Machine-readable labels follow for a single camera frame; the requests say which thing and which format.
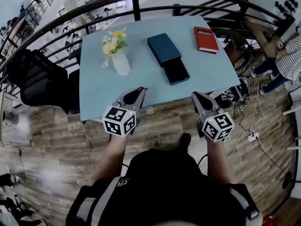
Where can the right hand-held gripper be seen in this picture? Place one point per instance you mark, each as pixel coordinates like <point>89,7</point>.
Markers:
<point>218,126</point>

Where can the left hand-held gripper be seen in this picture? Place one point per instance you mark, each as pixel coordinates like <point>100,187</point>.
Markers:
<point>117,121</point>

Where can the dark teal sliding drawer box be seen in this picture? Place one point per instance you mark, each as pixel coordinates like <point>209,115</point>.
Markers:
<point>164,48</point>

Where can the person's left forearm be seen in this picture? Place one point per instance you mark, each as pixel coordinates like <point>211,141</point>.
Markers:
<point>110,156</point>

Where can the person's right forearm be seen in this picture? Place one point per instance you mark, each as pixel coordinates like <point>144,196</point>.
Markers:
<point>218,159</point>

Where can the dark red glossy object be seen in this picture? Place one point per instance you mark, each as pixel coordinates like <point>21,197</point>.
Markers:
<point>269,221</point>

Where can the black equipment bag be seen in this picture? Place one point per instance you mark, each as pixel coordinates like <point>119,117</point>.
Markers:
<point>231,96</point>

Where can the white ceramic vase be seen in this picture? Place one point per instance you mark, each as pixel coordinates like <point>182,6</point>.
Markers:
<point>121,65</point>

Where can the person's black shoe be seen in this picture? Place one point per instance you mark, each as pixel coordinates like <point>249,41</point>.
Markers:
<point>185,139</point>

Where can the yellow artificial flower bouquet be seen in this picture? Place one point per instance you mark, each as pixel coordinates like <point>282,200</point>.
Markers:
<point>114,42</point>

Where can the white power strip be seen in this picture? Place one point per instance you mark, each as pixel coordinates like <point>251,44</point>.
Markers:
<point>253,137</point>

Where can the round wooden side table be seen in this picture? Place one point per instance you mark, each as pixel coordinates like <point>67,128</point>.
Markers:
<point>235,48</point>

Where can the red hardcover book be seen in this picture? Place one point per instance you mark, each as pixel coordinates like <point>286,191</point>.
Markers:
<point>205,39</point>

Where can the black metal railing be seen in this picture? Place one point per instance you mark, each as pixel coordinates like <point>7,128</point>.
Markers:
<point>136,8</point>

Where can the person's black clothing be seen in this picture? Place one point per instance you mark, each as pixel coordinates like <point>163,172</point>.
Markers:
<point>164,185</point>

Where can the white metal desk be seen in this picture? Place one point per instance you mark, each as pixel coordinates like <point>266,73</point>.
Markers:
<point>295,112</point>

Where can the black mesh office chair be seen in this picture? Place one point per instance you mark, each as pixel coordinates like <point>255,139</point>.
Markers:
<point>42,79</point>

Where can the group of black wall fixtures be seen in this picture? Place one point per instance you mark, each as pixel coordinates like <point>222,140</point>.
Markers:
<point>285,2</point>

